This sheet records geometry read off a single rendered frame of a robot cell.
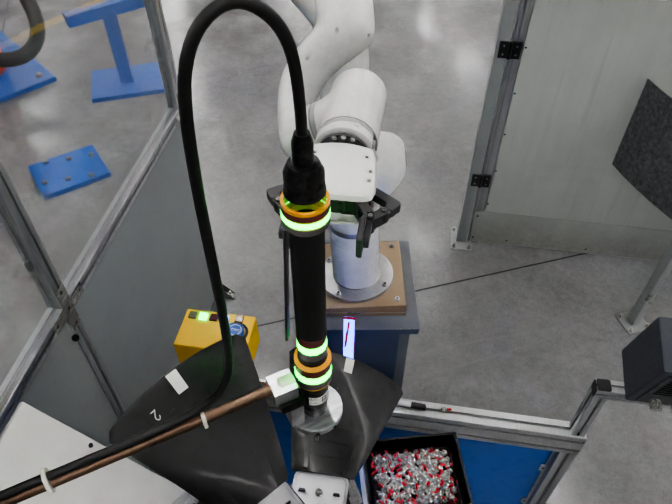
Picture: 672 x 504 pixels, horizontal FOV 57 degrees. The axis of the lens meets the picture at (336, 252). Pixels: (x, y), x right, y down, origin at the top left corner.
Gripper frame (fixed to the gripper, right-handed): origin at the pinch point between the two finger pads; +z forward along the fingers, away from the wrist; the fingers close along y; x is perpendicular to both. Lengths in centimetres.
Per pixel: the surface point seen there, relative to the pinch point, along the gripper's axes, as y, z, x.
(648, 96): -92, -166, -76
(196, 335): 33, -24, -58
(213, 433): 14.4, 11.2, -29.8
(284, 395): 2.4, 13.9, -12.0
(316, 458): 1.3, 4.7, -47.1
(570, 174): -76, -170, -118
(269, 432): 7.1, 8.7, -32.2
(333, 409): -2.6, 10.3, -20.2
